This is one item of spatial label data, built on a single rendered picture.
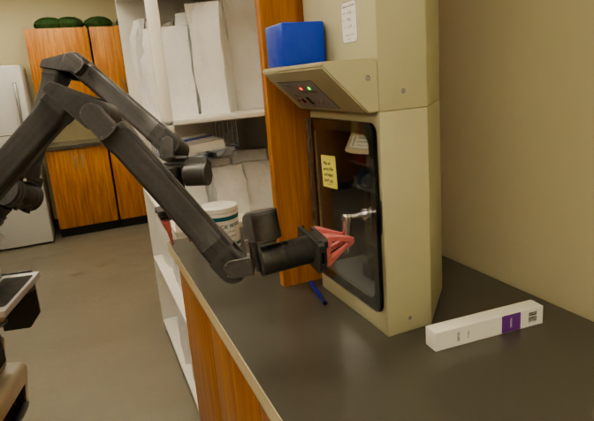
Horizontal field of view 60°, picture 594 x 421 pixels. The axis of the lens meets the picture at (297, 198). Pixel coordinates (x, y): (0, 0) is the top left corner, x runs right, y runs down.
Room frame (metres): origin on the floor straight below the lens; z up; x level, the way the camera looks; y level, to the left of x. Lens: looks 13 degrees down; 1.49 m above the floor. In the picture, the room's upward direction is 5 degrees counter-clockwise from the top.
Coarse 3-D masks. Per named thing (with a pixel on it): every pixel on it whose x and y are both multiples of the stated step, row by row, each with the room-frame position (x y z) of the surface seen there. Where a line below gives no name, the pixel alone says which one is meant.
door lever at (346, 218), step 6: (366, 210) 1.02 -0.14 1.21; (342, 216) 1.01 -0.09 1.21; (348, 216) 1.01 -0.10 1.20; (354, 216) 1.01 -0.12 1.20; (360, 216) 1.02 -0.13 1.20; (366, 216) 1.02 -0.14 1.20; (342, 222) 1.02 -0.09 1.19; (348, 222) 1.01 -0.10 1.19; (342, 228) 1.02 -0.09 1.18; (348, 228) 1.01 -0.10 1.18; (342, 234) 1.02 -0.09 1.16; (348, 234) 1.01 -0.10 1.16; (348, 252) 1.02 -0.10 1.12
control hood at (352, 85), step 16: (304, 64) 1.02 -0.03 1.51; (320, 64) 0.95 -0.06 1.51; (336, 64) 0.95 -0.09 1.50; (352, 64) 0.96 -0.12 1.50; (368, 64) 0.98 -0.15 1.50; (272, 80) 1.23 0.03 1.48; (288, 80) 1.14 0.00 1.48; (304, 80) 1.07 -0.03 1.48; (320, 80) 1.01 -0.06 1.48; (336, 80) 0.96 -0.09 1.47; (352, 80) 0.96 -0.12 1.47; (368, 80) 0.98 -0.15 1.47; (288, 96) 1.25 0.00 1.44; (336, 96) 1.02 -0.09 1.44; (352, 96) 0.97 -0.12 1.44; (368, 96) 0.98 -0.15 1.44; (368, 112) 0.98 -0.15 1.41
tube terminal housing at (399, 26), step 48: (336, 0) 1.12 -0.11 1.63; (384, 0) 0.99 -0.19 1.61; (432, 0) 1.12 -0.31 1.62; (336, 48) 1.13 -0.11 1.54; (384, 48) 0.99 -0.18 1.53; (432, 48) 1.11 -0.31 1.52; (384, 96) 0.99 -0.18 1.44; (432, 96) 1.10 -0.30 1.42; (384, 144) 0.99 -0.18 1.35; (432, 144) 1.09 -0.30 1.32; (384, 192) 0.99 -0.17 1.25; (432, 192) 1.08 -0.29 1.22; (384, 240) 0.99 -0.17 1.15; (432, 240) 1.06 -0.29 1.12; (336, 288) 1.20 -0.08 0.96; (384, 288) 0.99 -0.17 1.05; (432, 288) 1.05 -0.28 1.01
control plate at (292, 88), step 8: (288, 88) 1.19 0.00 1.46; (296, 88) 1.15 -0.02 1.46; (304, 88) 1.11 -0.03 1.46; (312, 88) 1.08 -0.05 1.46; (296, 96) 1.20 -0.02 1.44; (304, 96) 1.16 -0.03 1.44; (312, 96) 1.12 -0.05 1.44; (320, 96) 1.08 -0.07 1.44; (304, 104) 1.21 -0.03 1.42; (312, 104) 1.17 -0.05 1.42; (320, 104) 1.13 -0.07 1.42; (328, 104) 1.09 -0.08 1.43
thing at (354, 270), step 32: (320, 128) 1.21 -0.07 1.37; (352, 128) 1.06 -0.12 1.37; (320, 160) 1.22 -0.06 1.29; (352, 160) 1.07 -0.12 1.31; (320, 192) 1.23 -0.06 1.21; (352, 192) 1.08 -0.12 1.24; (320, 224) 1.24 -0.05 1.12; (352, 224) 1.08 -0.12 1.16; (352, 256) 1.09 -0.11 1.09; (352, 288) 1.10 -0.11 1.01
